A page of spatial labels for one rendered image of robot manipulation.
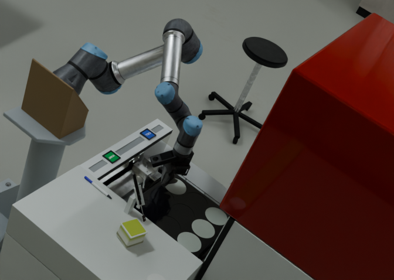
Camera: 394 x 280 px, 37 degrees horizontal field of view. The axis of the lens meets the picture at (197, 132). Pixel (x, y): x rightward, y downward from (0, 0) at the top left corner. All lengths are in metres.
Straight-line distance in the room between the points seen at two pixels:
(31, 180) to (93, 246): 0.92
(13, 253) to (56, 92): 0.72
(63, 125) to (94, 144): 1.38
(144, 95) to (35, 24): 1.11
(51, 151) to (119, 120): 1.53
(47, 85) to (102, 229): 0.76
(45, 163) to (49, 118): 0.27
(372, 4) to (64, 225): 6.44
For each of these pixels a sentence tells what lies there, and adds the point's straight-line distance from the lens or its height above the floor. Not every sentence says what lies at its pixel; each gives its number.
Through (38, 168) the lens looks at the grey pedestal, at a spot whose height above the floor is 0.58.
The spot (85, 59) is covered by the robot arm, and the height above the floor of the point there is 1.15.
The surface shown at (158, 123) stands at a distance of 2.75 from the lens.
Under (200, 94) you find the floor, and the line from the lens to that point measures 4.93.
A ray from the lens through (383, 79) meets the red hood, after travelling 1.96.
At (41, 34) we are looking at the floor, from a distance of 4.99.
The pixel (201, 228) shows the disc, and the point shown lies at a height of 0.90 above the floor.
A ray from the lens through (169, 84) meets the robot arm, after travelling 2.30.
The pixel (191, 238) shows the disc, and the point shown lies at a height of 0.90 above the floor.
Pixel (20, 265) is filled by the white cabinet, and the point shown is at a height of 0.72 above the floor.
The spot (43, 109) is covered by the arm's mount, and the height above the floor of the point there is 0.90.
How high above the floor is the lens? 2.56
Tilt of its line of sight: 35 degrees down
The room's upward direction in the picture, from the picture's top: 25 degrees clockwise
